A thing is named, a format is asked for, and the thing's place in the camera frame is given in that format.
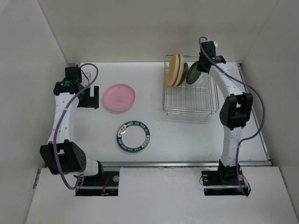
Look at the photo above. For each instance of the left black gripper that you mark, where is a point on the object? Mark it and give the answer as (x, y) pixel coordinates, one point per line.
(91, 101)

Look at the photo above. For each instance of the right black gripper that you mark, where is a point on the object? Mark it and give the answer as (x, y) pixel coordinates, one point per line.
(199, 67)

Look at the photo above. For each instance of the dark green plate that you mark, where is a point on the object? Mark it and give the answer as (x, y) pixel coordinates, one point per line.
(193, 74)

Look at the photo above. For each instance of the brown gold plate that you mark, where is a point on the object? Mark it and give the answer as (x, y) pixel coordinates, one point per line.
(184, 74)

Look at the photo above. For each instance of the pink plastic plate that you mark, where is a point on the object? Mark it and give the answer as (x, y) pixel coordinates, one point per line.
(118, 97)

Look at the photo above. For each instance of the blue rimmed grey plate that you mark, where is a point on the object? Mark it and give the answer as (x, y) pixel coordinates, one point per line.
(121, 131)

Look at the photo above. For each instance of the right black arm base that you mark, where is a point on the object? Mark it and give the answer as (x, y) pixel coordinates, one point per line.
(214, 186)

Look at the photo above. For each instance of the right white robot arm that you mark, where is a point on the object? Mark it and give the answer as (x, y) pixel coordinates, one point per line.
(234, 114)

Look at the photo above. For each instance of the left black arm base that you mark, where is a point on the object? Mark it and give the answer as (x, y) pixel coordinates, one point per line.
(107, 185)

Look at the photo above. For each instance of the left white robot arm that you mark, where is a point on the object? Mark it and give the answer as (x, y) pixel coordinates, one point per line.
(61, 152)

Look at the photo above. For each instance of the white plate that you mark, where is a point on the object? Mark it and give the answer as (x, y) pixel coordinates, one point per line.
(181, 68)

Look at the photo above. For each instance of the tan yellow plate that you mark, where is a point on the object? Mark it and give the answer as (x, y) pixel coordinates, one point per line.
(173, 70)

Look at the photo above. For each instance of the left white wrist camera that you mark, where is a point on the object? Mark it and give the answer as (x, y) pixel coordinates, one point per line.
(88, 76)

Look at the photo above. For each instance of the metal wire dish rack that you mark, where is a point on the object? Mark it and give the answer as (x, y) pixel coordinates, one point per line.
(197, 99)

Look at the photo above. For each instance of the front aluminium rail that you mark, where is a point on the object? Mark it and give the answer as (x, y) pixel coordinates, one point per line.
(161, 164)

